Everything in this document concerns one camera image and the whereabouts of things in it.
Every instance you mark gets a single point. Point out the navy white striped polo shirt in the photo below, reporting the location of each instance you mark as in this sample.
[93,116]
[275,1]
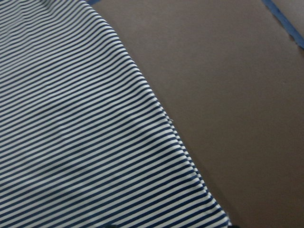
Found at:
[84,142]

